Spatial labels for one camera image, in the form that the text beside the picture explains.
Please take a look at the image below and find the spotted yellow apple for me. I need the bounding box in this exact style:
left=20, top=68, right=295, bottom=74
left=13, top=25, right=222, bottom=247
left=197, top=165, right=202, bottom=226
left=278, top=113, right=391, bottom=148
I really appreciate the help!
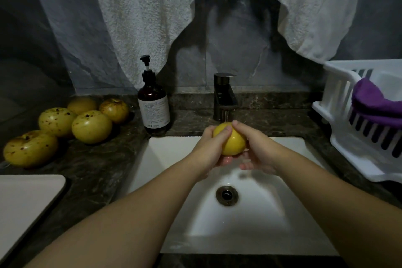
left=212, top=122, right=247, bottom=157

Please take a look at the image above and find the metal sink drain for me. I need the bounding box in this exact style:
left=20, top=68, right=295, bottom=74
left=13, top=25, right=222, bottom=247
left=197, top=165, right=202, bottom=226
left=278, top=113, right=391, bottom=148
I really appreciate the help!
left=215, top=185, right=240, bottom=207

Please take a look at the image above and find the person's left hand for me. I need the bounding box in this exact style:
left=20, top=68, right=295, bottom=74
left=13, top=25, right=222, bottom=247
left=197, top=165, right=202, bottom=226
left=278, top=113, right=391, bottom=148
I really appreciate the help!
left=185, top=123, right=234, bottom=181

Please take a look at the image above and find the purple cloth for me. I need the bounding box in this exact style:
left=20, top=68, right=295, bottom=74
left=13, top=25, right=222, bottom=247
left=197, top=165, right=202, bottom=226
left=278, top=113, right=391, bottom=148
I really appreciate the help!
left=352, top=77, right=402, bottom=129

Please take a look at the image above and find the person's right hand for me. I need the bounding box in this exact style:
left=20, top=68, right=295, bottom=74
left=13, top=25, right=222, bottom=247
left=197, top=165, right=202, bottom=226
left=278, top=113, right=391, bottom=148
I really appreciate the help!
left=231, top=120, right=289, bottom=175

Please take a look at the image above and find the person's right forearm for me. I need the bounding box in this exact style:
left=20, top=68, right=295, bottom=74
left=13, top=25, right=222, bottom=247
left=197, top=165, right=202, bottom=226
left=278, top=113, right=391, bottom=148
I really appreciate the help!
left=270, top=152, right=402, bottom=268

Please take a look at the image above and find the person's left forearm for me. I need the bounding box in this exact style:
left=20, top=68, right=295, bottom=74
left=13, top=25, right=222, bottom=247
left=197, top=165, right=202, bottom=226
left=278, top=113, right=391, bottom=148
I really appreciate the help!
left=25, top=158, right=202, bottom=268

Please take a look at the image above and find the dark soap pump bottle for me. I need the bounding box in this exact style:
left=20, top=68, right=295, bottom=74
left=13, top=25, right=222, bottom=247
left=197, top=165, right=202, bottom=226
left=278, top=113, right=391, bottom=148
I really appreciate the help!
left=137, top=55, right=172, bottom=134

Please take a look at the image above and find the white sink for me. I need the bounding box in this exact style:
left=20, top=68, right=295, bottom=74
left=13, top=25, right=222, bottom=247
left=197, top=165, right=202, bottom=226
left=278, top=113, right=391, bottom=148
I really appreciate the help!
left=122, top=136, right=340, bottom=256

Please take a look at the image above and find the group of yellow apples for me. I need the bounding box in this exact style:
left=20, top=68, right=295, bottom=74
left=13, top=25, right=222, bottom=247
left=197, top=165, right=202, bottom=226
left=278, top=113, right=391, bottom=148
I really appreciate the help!
left=3, top=95, right=131, bottom=168

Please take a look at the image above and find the white hanging towel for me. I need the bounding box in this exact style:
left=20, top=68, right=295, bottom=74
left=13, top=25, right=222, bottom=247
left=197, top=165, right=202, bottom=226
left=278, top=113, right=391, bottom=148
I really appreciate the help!
left=77, top=0, right=366, bottom=88

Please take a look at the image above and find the white plastic basket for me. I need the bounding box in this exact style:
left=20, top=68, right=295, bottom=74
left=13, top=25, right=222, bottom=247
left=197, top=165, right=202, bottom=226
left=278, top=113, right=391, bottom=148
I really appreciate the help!
left=312, top=59, right=402, bottom=184

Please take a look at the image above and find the black faucet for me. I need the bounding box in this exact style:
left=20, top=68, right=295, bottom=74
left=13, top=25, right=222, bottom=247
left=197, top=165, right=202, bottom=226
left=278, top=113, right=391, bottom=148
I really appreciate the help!
left=213, top=72, right=239, bottom=122

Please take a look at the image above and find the beige plastic tray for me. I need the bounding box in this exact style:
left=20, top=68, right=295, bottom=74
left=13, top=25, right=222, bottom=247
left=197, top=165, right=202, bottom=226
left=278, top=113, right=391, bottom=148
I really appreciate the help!
left=0, top=174, right=67, bottom=262

